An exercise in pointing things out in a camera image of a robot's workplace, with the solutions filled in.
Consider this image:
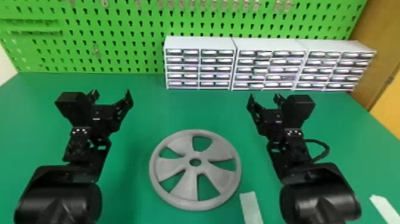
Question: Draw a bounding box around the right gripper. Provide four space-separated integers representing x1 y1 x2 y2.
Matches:
245 93 288 140

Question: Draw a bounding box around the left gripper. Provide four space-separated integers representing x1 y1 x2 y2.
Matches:
87 88 135 133

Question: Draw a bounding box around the grey wheel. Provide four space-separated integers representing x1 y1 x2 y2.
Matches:
148 129 243 211

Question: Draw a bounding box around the white drawer cabinet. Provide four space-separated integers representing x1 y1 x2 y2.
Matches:
231 38 309 92
162 35 238 91
293 38 377 93

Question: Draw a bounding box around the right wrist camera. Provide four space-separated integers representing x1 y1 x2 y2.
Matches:
280 94 316 131

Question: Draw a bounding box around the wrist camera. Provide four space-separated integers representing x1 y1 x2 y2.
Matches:
280 94 316 131
54 91 95 128

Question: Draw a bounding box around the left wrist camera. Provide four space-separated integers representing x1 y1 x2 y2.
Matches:
54 91 95 128

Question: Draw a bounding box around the black cable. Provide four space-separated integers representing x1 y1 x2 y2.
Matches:
304 138 331 164

